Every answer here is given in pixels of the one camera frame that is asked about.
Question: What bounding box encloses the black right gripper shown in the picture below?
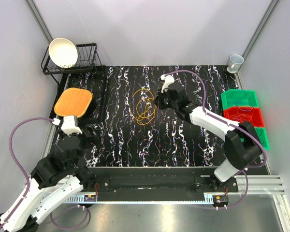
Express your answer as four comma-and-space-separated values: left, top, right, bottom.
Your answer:
153, 87, 178, 111

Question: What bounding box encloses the yellow cable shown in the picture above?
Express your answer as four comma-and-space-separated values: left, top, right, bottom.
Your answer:
132, 88, 158, 126

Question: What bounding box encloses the orange cable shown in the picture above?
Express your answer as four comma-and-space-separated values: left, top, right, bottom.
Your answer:
229, 108, 256, 126

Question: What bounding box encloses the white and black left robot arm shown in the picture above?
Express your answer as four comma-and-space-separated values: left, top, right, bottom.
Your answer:
0, 130, 96, 232

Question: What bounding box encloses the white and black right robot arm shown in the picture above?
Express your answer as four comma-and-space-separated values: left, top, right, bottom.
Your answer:
154, 83, 264, 192

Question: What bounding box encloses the orange woven basket tray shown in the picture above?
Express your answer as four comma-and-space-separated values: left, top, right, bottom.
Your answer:
54, 87, 93, 118

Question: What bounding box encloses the black marbled mat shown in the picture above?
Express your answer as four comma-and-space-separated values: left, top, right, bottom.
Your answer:
84, 65, 238, 167

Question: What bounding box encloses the black tray under basket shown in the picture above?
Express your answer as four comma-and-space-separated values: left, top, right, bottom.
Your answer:
54, 71, 108, 127

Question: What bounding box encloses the green bin far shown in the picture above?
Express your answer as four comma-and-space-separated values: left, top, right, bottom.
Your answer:
221, 89, 259, 110

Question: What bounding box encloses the green bin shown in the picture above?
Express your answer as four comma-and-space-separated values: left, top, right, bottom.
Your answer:
221, 89, 259, 110
254, 127, 270, 150

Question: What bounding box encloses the red bin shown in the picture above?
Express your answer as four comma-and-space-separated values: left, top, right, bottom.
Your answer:
224, 106, 265, 127

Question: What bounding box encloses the white mug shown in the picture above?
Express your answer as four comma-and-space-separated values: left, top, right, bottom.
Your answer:
227, 54, 245, 73

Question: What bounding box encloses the white bowl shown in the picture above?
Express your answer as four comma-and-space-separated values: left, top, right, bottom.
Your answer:
48, 38, 78, 68

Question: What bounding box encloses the green bin near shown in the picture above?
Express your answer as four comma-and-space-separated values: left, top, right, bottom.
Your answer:
254, 127, 270, 150

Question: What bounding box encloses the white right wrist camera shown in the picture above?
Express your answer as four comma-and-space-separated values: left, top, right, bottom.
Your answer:
160, 74, 174, 93

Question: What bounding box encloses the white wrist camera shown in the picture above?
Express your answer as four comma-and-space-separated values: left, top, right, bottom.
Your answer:
160, 74, 174, 93
52, 116, 83, 135

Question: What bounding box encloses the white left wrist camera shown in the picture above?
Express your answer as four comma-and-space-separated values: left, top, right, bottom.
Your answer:
52, 116, 83, 135

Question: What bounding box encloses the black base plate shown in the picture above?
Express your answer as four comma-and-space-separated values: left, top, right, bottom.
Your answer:
86, 167, 239, 204

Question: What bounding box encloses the black wire dish rack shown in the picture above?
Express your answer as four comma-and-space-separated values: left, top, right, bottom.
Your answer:
41, 38, 105, 76

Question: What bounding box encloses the aluminium frame rail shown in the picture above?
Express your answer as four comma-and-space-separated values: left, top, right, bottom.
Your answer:
13, 174, 290, 232

